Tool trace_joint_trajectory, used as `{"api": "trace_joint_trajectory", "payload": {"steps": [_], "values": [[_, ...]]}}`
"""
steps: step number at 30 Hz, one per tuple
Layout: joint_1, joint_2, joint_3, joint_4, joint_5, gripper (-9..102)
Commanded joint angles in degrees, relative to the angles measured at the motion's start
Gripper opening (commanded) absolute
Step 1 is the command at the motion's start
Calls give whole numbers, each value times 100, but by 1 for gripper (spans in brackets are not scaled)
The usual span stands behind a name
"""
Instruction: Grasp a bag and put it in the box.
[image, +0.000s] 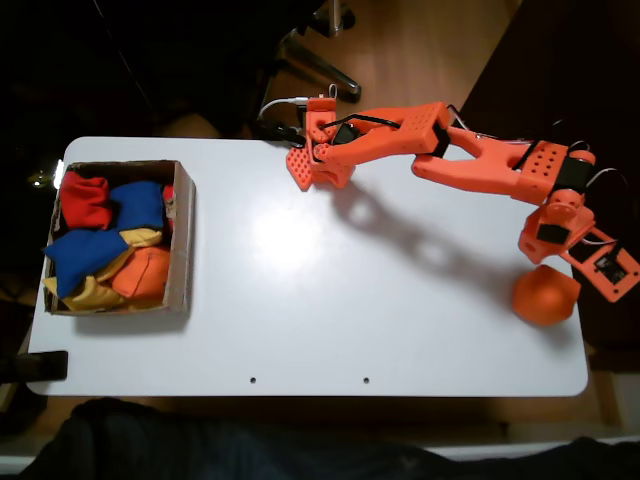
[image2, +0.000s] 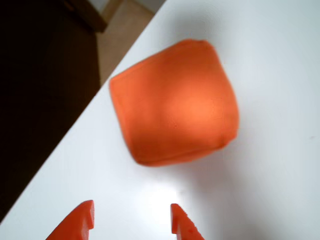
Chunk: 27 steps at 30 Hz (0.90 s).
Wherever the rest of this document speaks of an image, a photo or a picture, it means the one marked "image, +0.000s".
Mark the cardboard box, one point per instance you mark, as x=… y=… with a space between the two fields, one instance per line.
x=182 y=240

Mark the black glossy clamp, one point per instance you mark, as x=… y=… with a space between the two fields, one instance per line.
x=285 y=134

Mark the pointed blue bean bag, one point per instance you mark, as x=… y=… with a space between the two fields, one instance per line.
x=80 y=255

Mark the person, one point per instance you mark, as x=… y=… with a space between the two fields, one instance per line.
x=200 y=445

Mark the yellow bean bag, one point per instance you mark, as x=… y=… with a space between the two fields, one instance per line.
x=95 y=299
x=145 y=237

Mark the large orange bean bag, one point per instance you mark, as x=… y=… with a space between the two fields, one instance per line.
x=545 y=297

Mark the metal chair base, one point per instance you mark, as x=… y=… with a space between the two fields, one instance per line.
x=325 y=67

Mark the square blue bean bag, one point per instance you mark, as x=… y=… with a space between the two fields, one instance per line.
x=137 y=205

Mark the black flat table clamp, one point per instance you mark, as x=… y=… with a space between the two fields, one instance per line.
x=40 y=365

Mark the large red bean bag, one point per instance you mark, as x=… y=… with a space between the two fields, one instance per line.
x=85 y=200

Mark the orange bean bag black stitching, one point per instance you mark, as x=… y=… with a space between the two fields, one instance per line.
x=142 y=272

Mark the orange camera mount with camera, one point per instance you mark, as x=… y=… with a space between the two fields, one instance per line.
x=612 y=270

